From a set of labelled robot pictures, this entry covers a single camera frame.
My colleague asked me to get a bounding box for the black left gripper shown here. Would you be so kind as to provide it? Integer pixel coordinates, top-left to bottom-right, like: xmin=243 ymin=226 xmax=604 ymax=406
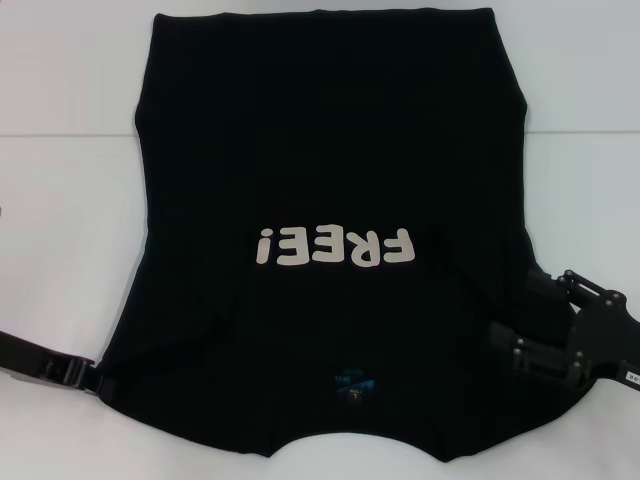
xmin=0 ymin=328 xmax=110 ymax=397

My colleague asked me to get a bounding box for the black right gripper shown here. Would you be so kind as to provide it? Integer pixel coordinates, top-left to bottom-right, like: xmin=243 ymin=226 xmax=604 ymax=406
xmin=488 ymin=267 xmax=640 ymax=390

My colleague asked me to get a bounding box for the black shirt with FREE print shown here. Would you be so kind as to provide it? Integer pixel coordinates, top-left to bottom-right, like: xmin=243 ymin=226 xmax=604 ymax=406
xmin=97 ymin=7 xmax=599 ymax=454

